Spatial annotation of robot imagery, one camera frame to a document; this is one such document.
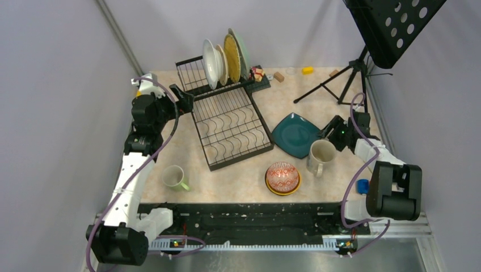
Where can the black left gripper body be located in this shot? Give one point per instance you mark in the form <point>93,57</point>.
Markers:
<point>167,110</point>

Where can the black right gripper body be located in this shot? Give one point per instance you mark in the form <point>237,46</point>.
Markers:
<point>338,136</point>

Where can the dark teal square plate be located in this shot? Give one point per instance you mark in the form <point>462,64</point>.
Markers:
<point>294,135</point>

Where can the cream floral plate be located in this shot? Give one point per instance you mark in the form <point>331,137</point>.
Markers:
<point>225,70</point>

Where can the black wire dish rack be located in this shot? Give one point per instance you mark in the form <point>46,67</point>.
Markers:
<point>229,124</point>

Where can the white plate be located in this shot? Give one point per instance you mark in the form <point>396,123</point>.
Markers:
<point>210,61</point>

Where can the light green flower plate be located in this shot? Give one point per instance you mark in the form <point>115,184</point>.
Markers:
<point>243,52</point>

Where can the yellow bamboo pattern plate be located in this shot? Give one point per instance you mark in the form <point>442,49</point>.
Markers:
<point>233,58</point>

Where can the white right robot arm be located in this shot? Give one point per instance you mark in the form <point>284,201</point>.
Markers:
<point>395,187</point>

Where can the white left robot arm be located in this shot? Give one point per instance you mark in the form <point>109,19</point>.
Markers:
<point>120,236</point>

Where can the beige mug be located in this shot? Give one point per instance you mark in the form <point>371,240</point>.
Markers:
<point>322,152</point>

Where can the brown wooden block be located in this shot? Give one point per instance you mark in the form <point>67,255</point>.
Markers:
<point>333,73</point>

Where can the blue toy car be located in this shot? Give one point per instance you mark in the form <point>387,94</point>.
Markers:
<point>362,186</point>

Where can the yellow lego block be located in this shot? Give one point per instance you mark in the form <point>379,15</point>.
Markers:
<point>307,70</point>

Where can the green white mug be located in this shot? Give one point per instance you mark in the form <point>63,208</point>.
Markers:
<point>174,177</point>

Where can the clear round lid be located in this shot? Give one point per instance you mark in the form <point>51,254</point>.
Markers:
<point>291,71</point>

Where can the red patterned bowl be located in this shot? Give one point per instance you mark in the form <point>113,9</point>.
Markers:
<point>282,176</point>

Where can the small wooden block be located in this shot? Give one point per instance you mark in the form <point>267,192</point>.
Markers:
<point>279,77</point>

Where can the yellow bowl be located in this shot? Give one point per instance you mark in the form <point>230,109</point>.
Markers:
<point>279,193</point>

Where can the black music stand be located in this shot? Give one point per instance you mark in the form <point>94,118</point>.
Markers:
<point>387,28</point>

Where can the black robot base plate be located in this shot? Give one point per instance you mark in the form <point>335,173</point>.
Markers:
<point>251,226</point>

